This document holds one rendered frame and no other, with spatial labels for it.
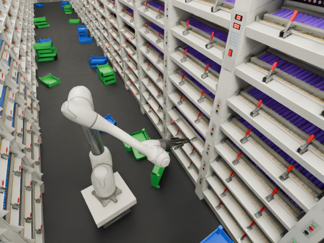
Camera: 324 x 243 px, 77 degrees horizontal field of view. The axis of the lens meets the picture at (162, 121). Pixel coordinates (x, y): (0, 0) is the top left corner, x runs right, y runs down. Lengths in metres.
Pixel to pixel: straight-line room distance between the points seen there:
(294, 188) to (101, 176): 1.15
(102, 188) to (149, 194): 0.58
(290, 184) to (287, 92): 0.44
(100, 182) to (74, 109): 0.60
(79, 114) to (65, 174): 1.22
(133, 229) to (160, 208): 0.28
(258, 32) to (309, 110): 0.37
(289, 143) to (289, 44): 0.41
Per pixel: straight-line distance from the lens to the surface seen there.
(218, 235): 1.41
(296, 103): 0.95
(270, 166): 1.19
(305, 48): 0.90
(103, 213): 1.71
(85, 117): 1.23
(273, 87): 1.01
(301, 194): 1.15
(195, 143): 1.71
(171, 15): 1.64
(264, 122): 1.11
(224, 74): 1.19
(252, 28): 1.04
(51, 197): 2.25
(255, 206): 1.48
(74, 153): 2.52
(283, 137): 1.06
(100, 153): 1.66
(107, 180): 1.58
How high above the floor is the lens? 1.77
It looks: 40 degrees down
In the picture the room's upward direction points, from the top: 1 degrees clockwise
